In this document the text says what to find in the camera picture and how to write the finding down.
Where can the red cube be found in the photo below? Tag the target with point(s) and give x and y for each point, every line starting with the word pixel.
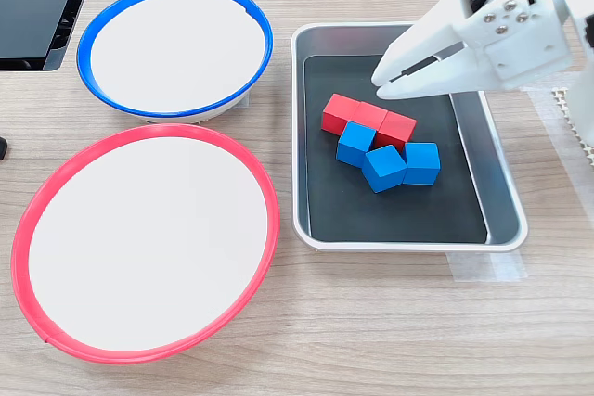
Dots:
pixel 339 113
pixel 371 114
pixel 399 129

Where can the blue cube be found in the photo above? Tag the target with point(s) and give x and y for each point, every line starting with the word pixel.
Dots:
pixel 355 143
pixel 384 169
pixel 421 163

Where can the steel tray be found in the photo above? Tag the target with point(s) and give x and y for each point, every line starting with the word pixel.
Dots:
pixel 501 210

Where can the black tray mat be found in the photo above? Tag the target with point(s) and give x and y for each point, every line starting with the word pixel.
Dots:
pixel 394 215

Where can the clear tape strip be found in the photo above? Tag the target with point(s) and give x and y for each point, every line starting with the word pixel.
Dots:
pixel 487 268

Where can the white plate blue rim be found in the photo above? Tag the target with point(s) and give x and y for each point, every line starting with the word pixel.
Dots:
pixel 176 48

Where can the white plate red rim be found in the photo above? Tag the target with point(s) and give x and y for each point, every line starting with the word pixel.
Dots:
pixel 144 243

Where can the black laptop computer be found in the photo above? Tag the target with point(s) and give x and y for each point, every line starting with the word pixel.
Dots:
pixel 32 20

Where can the small black object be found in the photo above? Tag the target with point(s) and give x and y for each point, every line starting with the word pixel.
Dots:
pixel 3 148

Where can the pale perforated base plate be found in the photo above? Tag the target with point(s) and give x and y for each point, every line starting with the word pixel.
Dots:
pixel 564 108

